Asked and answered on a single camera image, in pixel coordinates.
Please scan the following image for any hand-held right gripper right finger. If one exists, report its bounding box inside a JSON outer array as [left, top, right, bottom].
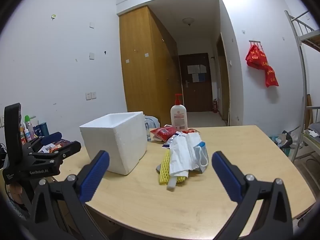
[[211, 151, 293, 240]]

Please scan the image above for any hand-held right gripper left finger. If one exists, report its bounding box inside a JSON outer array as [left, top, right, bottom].
[[29, 150, 110, 240]]

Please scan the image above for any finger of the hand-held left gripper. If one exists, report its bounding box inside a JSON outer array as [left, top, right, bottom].
[[22, 131, 63, 153], [29, 141, 82, 162]]

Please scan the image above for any blue face mask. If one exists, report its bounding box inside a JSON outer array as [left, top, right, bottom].
[[194, 141, 209, 173]]

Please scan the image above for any white foam box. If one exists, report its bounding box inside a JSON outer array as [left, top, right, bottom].
[[79, 111, 148, 175]]

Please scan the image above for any white plastic bag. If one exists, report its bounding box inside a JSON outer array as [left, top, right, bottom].
[[169, 132, 200, 177]]

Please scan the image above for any white foam tube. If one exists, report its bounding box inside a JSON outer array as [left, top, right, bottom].
[[167, 176, 178, 192]]

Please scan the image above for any yellow foam net sleeve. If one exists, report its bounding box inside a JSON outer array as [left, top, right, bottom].
[[159, 149, 188, 185]]

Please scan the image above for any dark red patterned cloth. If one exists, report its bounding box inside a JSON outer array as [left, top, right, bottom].
[[37, 139, 78, 155]]

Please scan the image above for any dark teal can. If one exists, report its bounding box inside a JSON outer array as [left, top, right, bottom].
[[39, 122, 50, 137]]

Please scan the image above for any green cap spray can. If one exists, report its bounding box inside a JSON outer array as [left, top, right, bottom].
[[24, 115, 36, 142]]

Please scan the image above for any green storage crate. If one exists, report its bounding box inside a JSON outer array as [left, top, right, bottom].
[[269, 135, 292, 153]]

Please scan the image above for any white blue foil packet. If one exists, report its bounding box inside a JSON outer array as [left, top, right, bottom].
[[162, 132, 183, 148]]

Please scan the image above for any clear water bottle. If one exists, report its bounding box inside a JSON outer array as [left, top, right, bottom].
[[144, 117, 151, 142]]

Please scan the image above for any white lotion pump bottle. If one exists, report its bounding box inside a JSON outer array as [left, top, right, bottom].
[[170, 94, 188, 131]]

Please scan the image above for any black bag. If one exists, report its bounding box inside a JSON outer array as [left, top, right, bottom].
[[281, 130, 300, 148]]

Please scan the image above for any large red snack packet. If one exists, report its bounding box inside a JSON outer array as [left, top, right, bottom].
[[150, 126, 178, 142]]

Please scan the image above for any grey blue cloth bundle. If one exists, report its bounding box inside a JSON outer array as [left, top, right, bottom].
[[145, 116, 160, 130]]

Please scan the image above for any dark brown door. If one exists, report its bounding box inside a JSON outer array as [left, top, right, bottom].
[[178, 53, 213, 112]]

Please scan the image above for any light wooden side door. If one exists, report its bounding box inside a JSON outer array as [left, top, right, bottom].
[[216, 33, 230, 127]]

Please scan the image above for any grey bedding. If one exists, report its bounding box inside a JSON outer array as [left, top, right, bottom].
[[307, 122, 320, 138]]

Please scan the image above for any wooden wardrobe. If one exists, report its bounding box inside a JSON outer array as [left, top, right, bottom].
[[119, 5, 183, 128]]

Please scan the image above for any brown wooden board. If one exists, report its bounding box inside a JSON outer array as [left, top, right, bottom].
[[306, 94, 313, 123]]

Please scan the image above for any red plastic bag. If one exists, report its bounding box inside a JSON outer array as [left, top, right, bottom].
[[264, 66, 279, 87], [245, 44, 268, 69]]

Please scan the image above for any metal bunk bed frame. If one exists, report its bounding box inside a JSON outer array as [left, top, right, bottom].
[[284, 10, 320, 165]]

